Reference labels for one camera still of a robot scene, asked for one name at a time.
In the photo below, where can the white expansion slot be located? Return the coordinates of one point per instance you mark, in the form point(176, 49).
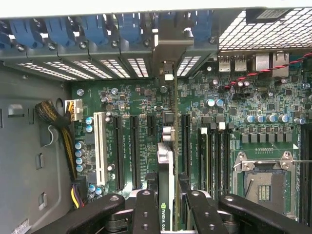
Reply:
point(100, 146)

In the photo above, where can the CPU socket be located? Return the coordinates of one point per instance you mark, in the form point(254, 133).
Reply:
point(265, 187)

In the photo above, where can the thin metal locking lever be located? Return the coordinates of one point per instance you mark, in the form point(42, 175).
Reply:
point(304, 160)

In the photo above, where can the black short expansion slot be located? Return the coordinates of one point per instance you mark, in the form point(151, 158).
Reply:
point(151, 125)

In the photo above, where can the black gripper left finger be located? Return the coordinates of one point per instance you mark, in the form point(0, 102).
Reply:
point(145, 214)

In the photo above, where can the black RAM slot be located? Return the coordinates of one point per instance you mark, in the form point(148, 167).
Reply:
point(303, 170)
point(220, 158)
point(214, 158)
point(309, 170)
point(228, 158)

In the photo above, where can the blue card retention clip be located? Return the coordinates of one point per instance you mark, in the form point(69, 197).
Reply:
point(202, 24)
point(129, 26)
point(59, 30)
point(24, 31)
point(95, 29)

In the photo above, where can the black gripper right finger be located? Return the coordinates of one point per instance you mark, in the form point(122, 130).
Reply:
point(204, 214)

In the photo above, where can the green motherboard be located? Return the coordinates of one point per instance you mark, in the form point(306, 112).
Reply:
point(143, 151)

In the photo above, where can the white power connector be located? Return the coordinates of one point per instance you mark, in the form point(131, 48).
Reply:
point(76, 109)

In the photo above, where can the black long expansion slot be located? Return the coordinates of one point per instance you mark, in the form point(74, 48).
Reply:
point(186, 146)
point(135, 151)
point(119, 151)

